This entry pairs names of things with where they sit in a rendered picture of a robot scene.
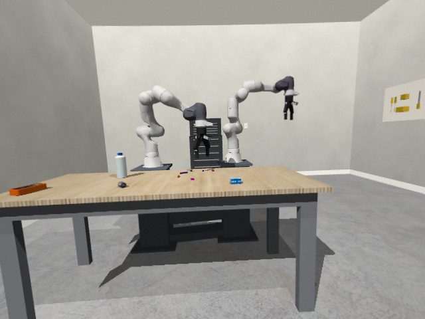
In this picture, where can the orange rectangular block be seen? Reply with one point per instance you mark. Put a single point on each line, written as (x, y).
(27, 189)

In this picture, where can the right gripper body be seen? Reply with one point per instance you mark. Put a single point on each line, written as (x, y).
(201, 131)

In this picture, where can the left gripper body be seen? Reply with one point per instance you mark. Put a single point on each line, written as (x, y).
(288, 99)

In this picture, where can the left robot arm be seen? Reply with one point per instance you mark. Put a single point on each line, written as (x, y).
(235, 127)

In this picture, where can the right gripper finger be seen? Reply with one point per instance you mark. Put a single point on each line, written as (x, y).
(196, 146)
(207, 145)

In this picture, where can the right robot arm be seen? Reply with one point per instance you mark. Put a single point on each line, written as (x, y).
(196, 113)

